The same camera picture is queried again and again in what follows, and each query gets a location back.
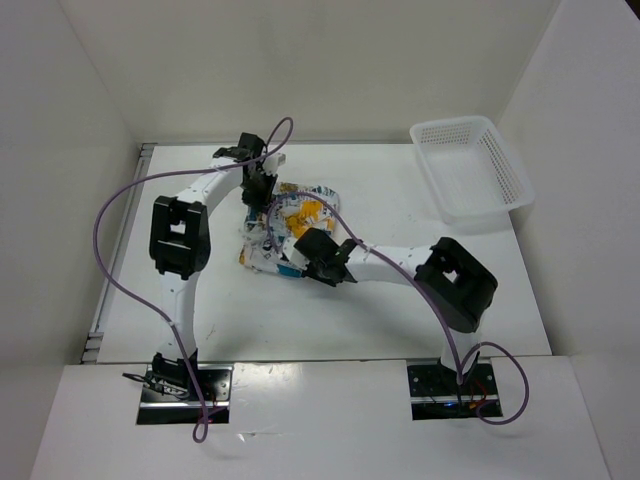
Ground colourful printed shorts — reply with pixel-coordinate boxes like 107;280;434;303
239;195;336;278

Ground purple cable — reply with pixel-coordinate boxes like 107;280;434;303
93;117;296;445
264;192;530;426

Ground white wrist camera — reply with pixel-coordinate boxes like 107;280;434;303
282;237;309;270
262;153;286;176

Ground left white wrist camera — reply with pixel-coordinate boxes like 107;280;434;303
262;153;286;176

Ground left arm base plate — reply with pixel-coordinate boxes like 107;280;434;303
134;364;234;425

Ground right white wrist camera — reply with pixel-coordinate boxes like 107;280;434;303
282;237;309;270

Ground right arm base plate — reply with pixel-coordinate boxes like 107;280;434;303
406;360;503;421

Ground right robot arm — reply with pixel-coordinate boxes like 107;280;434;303
283;228;498;393

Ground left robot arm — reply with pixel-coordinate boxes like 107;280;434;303
149;133;282;400

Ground white plastic basket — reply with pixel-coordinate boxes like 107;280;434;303
409;115;535;224

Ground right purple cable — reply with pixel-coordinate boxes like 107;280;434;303
264;192;530;426

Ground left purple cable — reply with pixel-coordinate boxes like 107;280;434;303
93;117;296;445

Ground aluminium table edge rail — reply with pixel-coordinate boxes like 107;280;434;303
82;143;157;364

